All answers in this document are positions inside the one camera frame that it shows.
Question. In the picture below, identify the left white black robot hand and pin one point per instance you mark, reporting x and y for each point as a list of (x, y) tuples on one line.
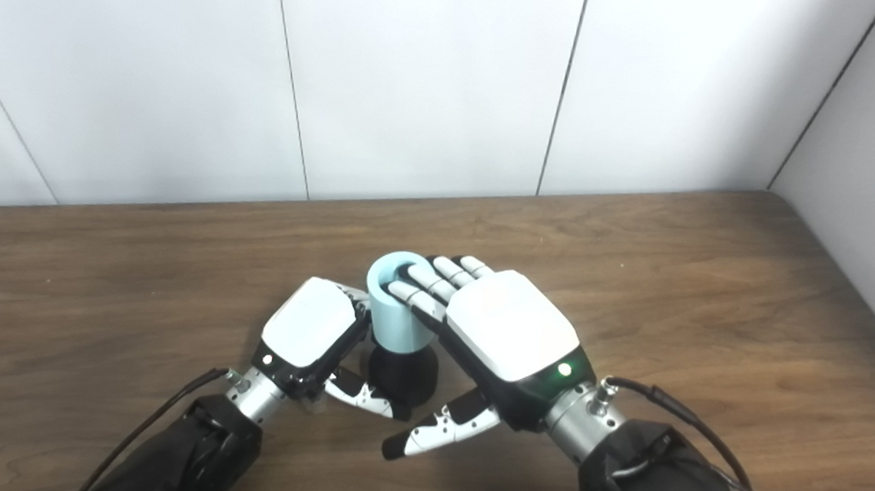
[(308, 329)]

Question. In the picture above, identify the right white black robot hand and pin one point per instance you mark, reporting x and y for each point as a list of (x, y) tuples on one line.
[(509, 324)]

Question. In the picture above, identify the black flared nozzle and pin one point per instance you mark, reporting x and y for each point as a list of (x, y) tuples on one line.
[(401, 374)]

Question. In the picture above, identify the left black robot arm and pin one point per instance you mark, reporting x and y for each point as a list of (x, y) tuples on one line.
[(185, 443)]

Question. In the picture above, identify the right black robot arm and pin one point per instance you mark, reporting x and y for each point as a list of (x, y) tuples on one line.
[(646, 460)]

